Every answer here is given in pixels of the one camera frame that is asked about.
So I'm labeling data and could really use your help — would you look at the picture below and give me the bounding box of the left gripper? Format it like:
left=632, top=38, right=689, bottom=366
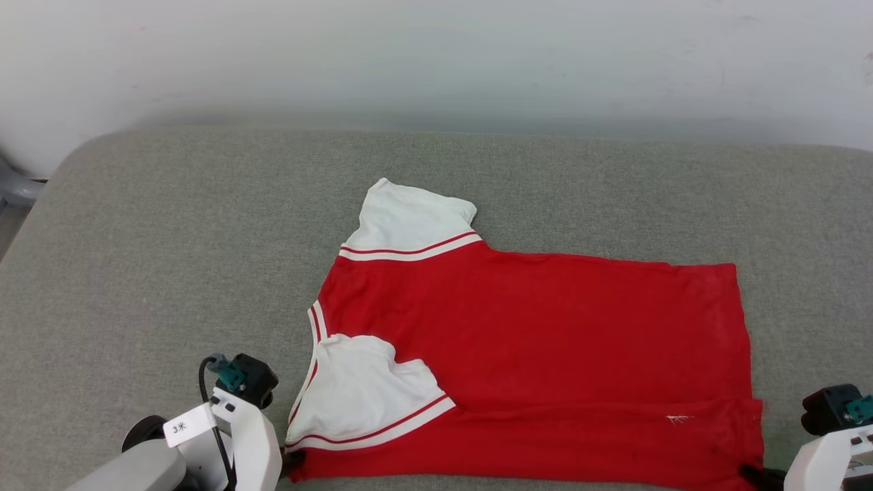
left=122, top=415, right=307, bottom=482

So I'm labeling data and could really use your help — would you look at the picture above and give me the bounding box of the red white Bulls jersey shirt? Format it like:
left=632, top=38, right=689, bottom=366
left=283, top=177, right=766, bottom=491

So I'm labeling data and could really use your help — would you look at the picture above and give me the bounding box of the white paper label tag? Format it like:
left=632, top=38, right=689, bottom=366
left=162, top=402, right=218, bottom=449

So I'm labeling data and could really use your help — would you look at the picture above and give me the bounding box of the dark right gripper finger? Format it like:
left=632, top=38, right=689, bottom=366
left=739, top=463, right=786, bottom=491

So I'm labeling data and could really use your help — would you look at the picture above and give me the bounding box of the grey metal frame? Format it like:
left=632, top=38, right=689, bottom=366
left=0, top=153, right=46, bottom=209

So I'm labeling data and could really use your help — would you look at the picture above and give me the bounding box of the left camera cable teal plug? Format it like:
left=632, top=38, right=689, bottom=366
left=198, top=353, right=246, bottom=491

